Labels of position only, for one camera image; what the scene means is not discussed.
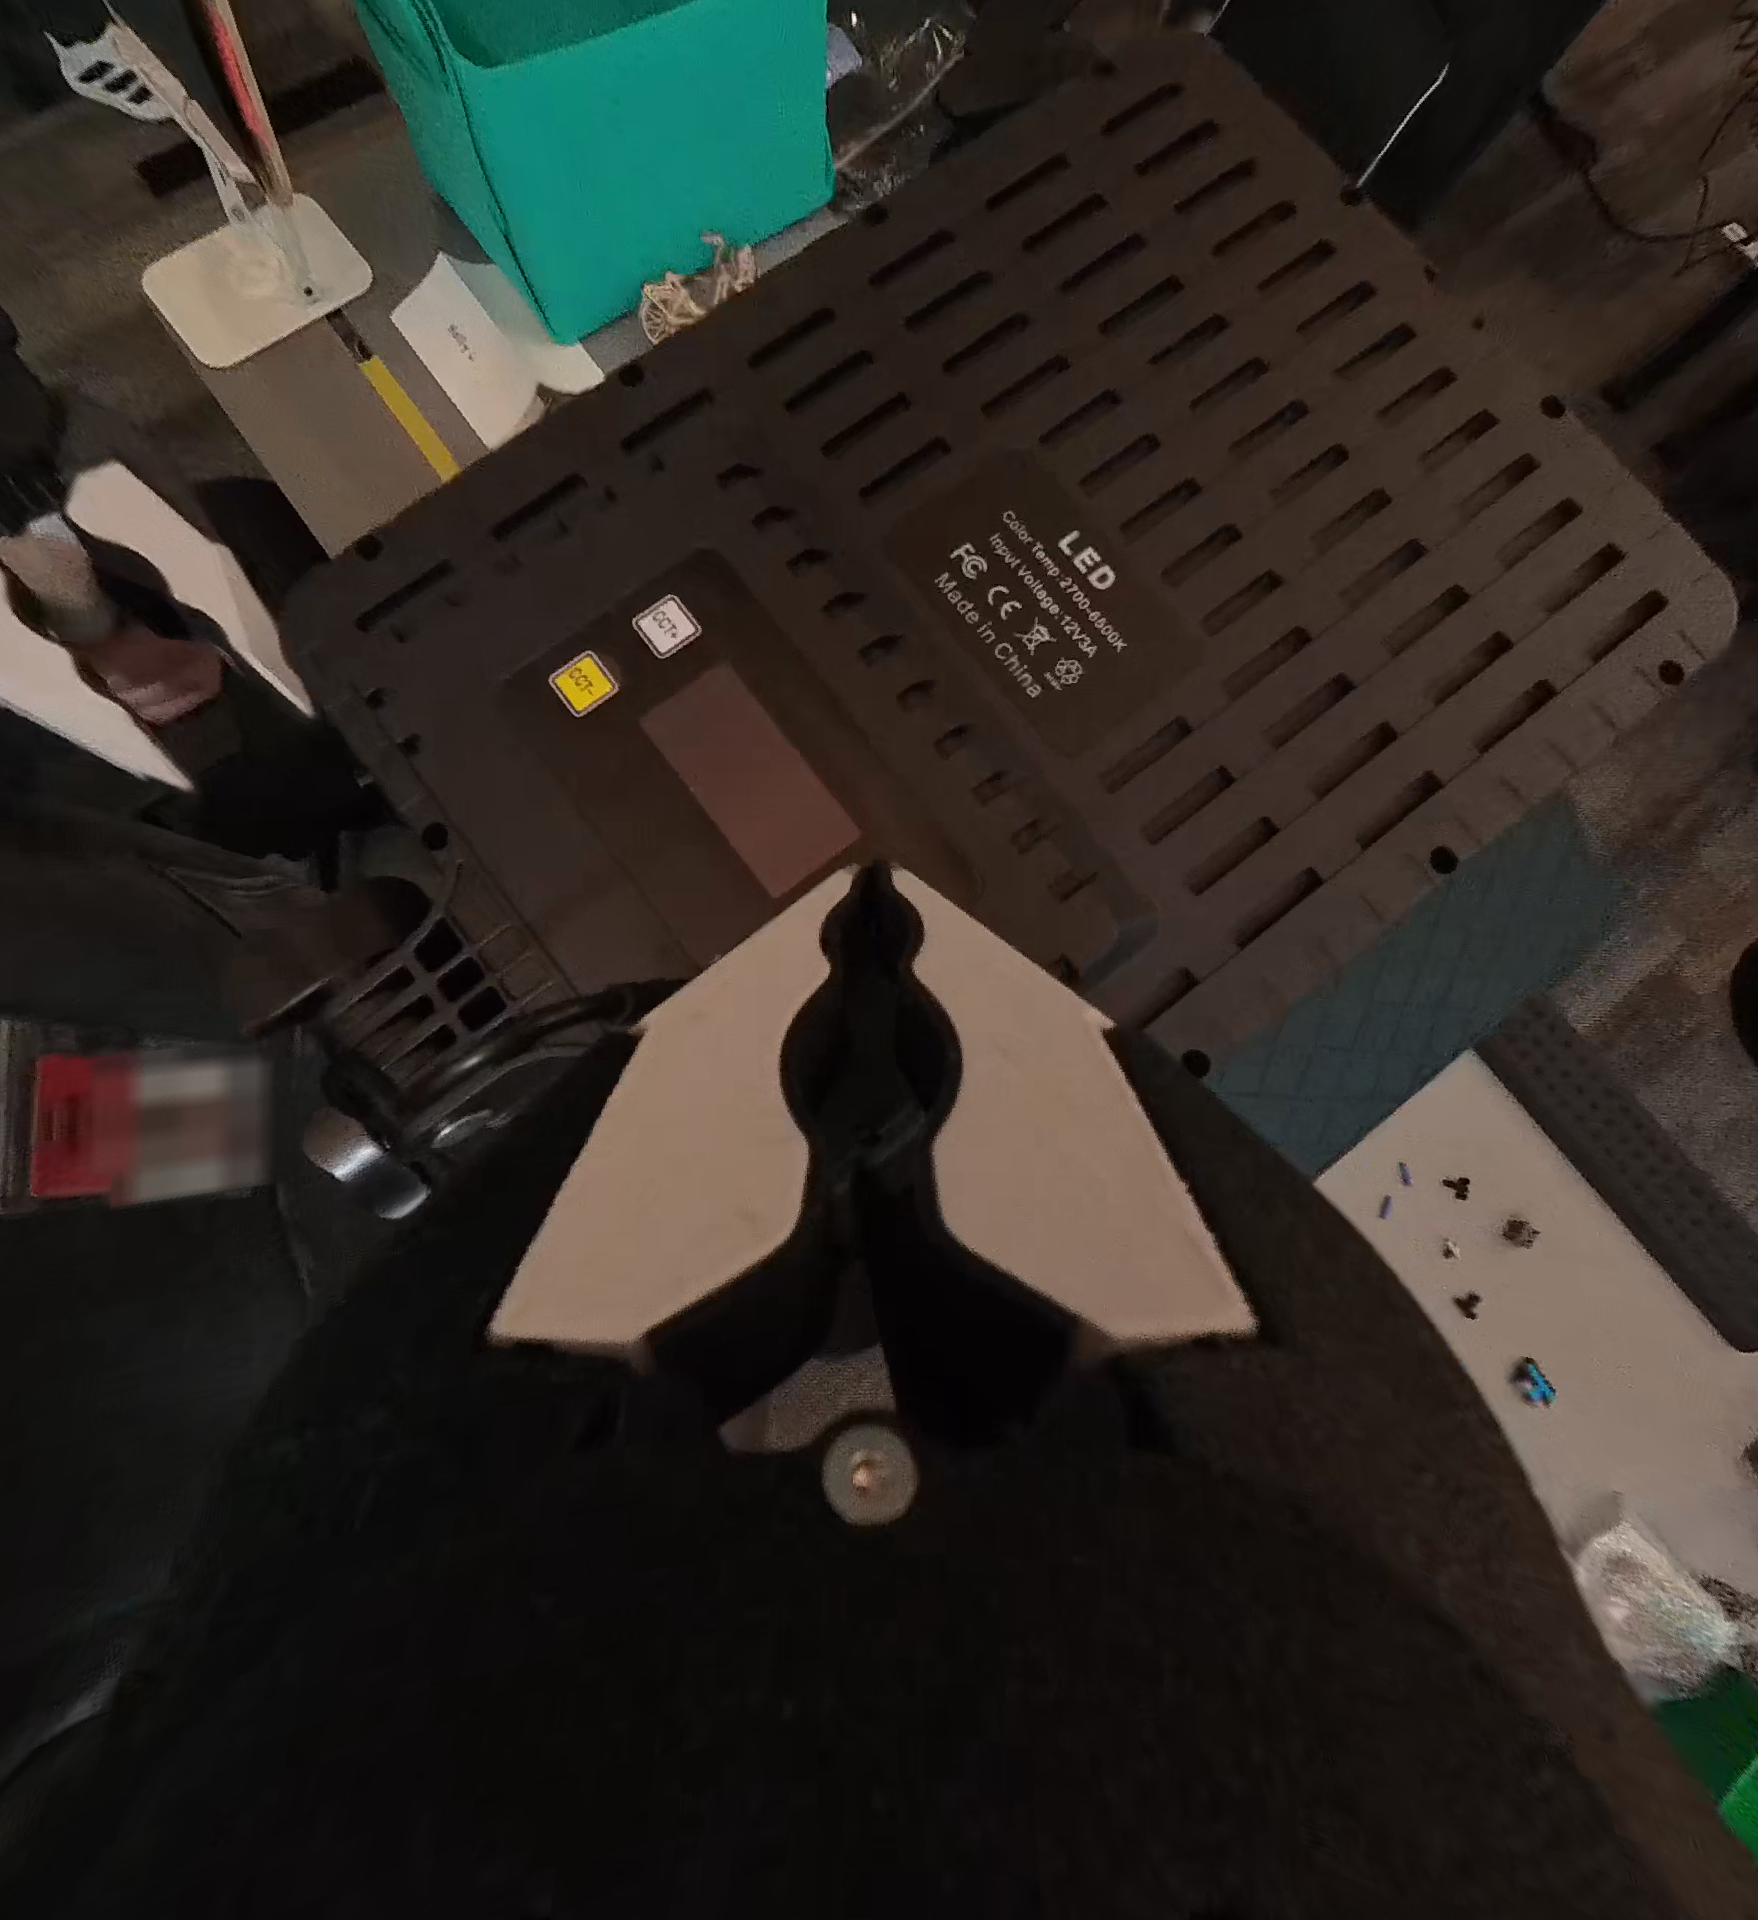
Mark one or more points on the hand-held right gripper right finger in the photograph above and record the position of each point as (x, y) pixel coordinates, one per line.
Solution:
(1075, 1185)

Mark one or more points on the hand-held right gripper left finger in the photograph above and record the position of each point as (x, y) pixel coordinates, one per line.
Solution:
(638, 1185)

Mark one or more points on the black LED panel light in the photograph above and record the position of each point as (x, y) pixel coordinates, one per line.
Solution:
(1268, 374)

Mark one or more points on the white display stand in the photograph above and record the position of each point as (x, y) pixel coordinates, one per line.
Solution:
(219, 292)

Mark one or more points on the yellow tape strip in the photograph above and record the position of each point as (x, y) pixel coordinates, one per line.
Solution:
(406, 405)

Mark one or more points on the white paper card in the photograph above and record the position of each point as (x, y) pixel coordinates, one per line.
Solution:
(467, 345)

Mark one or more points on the wooden oval piece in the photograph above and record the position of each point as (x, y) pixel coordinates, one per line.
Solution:
(248, 105)

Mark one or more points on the scattered small building pins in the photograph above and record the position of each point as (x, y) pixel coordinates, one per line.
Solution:
(1532, 1382)

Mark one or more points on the red badge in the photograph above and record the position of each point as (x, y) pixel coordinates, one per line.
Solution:
(68, 1124)

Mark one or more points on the wooden bicycle model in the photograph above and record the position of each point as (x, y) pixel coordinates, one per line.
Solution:
(692, 292)

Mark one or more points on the teal felt bin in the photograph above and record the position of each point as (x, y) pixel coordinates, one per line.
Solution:
(625, 180)

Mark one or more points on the clear plastic bag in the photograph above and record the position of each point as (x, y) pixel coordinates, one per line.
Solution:
(1644, 1605)

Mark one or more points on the clear plastic wrap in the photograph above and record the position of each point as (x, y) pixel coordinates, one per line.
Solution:
(895, 91)

